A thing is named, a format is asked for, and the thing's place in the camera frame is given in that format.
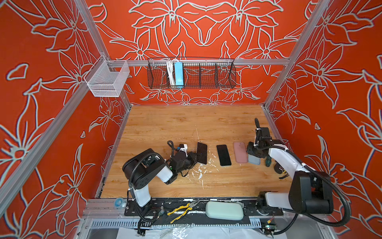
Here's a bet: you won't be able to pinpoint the white cable bundle in basket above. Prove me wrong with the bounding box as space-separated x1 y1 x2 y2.
166 59 176 87

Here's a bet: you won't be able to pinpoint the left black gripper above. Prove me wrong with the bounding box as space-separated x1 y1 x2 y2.
175 152 202 175

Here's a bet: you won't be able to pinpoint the pale green pouch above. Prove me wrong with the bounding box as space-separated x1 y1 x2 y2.
206 201 244 221

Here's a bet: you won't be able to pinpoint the black handled screwdriver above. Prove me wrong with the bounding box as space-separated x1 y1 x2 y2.
265 157 272 167

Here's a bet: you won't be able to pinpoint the light blue box in basket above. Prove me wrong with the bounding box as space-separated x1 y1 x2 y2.
174 61 184 88

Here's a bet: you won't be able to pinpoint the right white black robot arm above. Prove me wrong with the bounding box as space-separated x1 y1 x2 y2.
247 119 351 227

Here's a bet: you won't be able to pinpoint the clear plastic wall bin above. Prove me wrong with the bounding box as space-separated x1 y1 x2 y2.
84 59 130 98

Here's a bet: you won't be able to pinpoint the black wire wall basket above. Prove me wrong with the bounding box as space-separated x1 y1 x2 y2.
147 57 237 90

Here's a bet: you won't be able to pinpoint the pink phone case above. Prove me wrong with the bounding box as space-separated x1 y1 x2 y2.
233 141 248 163

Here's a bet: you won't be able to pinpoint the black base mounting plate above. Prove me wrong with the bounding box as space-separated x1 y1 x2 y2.
124 197 284 229

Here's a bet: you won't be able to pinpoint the clear phone case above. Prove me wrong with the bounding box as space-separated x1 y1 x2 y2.
248 154 261 165

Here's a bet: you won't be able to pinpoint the yellow handled pliers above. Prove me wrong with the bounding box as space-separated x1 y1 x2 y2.
167 200 200 224

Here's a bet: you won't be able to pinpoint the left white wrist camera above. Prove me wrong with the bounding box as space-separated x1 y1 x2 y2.
177 144 188 157

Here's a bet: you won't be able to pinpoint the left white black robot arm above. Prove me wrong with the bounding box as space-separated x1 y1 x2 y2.
122 140 202 209

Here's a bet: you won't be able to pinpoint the black phone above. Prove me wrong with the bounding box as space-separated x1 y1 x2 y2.
196 142 208 165
216 144 232 166

